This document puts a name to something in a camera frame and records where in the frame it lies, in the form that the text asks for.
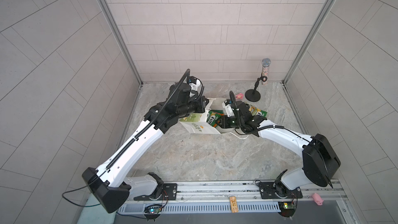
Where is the small wooden tag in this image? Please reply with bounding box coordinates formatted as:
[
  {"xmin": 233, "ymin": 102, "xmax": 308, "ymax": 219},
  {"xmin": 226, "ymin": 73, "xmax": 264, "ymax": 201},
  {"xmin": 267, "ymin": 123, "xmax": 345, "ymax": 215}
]
[{"xmin": 229, "ymin": 196, "xmax": 239, "ymax": 213}]

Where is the left circuit board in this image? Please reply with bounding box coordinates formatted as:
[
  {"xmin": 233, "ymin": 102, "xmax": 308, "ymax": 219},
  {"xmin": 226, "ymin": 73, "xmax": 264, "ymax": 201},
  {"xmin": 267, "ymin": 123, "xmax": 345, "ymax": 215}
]
[{"xmin": 144, "ymin": 204, "xmax": 163, "ymax": 215}]

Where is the white paper shopping bag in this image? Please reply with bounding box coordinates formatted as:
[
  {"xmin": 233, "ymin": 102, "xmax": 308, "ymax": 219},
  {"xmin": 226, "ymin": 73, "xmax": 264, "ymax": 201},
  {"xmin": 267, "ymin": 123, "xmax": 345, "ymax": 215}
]
[{"xmin": 179, "ymin": 98, "xmax": 248, "ymax": 140}]

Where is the black microphone stand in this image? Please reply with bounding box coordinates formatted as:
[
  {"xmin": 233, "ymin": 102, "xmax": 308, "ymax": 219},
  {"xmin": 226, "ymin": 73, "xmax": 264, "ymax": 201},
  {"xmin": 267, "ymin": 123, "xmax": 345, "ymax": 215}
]
[{"xmin": 245, "ymin": 76, "xmax": 268, "ymax": 102}]

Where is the glitter microphone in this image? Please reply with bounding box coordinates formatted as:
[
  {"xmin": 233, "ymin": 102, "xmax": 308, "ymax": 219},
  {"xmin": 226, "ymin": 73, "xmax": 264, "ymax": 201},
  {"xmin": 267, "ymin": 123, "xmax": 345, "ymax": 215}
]
[{"xmin": 261, "ymin": 58, "xmax": 271, "ymax": 86}]

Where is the small pink toy figure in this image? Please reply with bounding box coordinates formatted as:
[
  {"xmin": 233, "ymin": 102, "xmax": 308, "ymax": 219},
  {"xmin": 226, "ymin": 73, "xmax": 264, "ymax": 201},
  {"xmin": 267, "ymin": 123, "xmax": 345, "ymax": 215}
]
[{"xmin": 235, "ymin": 93, "xmax": 245, "ymax": 101}]

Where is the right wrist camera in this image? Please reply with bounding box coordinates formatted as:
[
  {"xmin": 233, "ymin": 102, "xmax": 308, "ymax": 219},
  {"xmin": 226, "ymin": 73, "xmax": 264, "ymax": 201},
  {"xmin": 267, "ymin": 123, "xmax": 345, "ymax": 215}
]
[{"xmin": 222, "ymin": 99, "xmax": 236, "ymax": 117}]

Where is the pink object on rail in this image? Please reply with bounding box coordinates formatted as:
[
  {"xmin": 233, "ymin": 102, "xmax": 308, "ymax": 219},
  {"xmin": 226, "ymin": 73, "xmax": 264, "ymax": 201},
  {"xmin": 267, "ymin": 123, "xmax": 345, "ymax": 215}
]
[{"xmin": 312, "ymin": 193, "xmax": 324, "ymax": 206}]

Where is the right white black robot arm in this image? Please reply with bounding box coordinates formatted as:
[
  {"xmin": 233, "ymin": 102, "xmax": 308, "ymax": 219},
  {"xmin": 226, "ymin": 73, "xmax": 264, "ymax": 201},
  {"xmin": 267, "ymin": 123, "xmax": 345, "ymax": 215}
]
[{"xmin": 218, "ymin": 91, "xmax": 341, "ymax": 199}]

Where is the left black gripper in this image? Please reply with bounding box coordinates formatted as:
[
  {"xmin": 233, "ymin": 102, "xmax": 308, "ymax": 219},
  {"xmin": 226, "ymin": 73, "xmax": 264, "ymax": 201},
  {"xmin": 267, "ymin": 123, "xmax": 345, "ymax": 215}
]
[{"xmin": 173, "ymin": 95, "xmax": 209, "ymax": 118}]

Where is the aluminium mounting rail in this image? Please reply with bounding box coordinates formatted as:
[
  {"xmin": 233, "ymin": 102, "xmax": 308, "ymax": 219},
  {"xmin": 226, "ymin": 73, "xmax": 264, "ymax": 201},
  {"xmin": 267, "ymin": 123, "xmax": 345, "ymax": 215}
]
[{"xmin": 115, "ymin": 180, "xmax": 347, "ymax": 219}]

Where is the circuit board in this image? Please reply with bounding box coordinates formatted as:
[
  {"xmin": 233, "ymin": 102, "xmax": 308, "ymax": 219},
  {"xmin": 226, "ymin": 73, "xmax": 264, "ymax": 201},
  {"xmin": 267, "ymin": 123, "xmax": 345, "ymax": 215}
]
[
  {"xmin": 144, "ymin": 204, "xmax": 163, "ymax": 215},
  {"xmin": 278, "ymin": 202, "xmax": 296, "ymax": 218}
]

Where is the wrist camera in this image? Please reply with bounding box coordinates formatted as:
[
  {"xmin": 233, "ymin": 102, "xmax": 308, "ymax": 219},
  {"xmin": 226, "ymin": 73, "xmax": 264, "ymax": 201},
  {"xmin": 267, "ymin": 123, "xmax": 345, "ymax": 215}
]
[
  {"xmin": 189, "ymin": 76, "xmax": 202, "ymax": 92},
  {"xmin": 222, "ymin": 99, "xmax": 236, "ymax": 117}
]

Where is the green Fox's candy bag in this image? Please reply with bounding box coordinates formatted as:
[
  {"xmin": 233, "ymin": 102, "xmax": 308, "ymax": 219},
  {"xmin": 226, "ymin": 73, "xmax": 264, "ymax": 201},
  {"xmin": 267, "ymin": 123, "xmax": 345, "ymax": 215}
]
[
  {"xmin": 206, "ymin": 110, "xmax": 224, "ymax": 127},
  {"xmin": 247, "ymin": 104, "xmax": 267, "ymax": 117}
]

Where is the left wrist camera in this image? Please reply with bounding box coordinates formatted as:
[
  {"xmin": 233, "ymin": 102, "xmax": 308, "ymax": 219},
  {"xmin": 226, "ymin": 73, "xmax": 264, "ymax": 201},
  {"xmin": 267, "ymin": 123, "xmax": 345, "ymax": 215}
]
[{"xmin": 189, "ymin": 76, "xmax": 202, "ymax": 92}]

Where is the teal cloth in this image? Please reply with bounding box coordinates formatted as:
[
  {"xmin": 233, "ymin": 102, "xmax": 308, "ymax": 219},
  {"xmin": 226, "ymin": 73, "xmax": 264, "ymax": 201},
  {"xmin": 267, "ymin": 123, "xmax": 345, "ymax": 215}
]
[{"xmin": 73, "ymin": 190, "xmax": 116, "ymax": 224}]

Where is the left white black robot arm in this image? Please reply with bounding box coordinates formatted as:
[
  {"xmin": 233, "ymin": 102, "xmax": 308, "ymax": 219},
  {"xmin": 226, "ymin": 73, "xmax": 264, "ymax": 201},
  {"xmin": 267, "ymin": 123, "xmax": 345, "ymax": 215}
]
[{"xmin": 82, "ymin": 69, "xmax": 209, "ymax": 213}]

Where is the right circuit board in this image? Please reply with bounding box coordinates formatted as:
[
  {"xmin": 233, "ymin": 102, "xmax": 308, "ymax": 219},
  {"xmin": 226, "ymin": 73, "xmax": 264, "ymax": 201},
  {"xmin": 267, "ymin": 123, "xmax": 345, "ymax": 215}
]
[{"xmin": 278, "ymin": 202, "xmax": 296, "ymax": 218}]

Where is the orange Fox's candy bag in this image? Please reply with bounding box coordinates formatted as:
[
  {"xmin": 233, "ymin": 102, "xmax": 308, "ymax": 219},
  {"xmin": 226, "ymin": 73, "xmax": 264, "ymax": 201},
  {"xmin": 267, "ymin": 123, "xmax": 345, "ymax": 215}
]
[{"xmin": 211, "ymin": 112, "xmax": 224, "ymax": 127}]

